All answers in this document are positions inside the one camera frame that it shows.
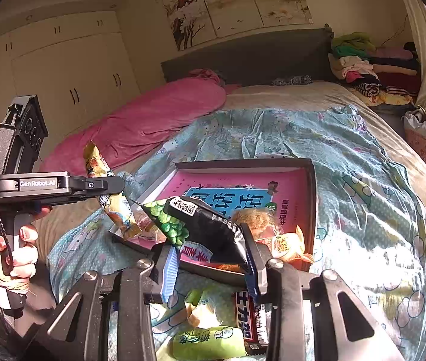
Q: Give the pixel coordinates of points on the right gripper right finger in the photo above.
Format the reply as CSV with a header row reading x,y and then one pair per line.
x,y
256,273

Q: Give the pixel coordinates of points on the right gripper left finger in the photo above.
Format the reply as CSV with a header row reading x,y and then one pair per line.
x,y
166,259

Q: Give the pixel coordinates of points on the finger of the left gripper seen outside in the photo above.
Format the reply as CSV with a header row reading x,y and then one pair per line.
x,y
85,188

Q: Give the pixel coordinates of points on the orange snack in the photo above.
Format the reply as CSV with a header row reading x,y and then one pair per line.
x,y
288,247

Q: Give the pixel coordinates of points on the green clear cake snack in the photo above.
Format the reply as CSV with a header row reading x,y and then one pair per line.
x,y
148,230

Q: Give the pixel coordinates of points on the yellow cone snack packet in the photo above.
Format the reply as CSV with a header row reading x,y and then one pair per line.
x,y
112,198

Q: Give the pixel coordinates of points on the black snack packet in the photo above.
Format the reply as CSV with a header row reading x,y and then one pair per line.
x,y
212,238

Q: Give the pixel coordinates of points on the snickers bar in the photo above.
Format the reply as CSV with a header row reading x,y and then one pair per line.
x,y
254,322

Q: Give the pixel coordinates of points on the green pea snack packet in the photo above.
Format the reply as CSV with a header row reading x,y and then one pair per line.
x,y
173,229

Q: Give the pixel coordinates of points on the round bun in wrapper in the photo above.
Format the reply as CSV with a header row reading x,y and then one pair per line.
x,y
261,222

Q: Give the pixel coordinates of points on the pink book with blue label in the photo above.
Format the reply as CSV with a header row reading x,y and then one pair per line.
x,y
243,199

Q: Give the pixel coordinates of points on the pink quilt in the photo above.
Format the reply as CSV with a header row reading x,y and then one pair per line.
x,y
144,123

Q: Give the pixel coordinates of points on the dark cardboard box tray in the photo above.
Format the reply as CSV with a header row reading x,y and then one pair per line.
x,y
235,210

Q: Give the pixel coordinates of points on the light green snack packet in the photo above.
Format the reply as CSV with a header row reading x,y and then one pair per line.
x,y
222,342

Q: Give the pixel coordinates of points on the teal cartoon print blanket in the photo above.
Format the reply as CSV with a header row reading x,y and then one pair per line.
x,y
393,287

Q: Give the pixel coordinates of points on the white wardrobe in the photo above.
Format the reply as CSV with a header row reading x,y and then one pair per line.
x,y
76,64

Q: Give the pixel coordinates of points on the dark grey headboard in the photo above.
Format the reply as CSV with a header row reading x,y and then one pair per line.
x,y
261,58

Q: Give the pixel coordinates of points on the pile of folded clothes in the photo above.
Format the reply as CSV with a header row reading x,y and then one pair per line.
x,y
378,76

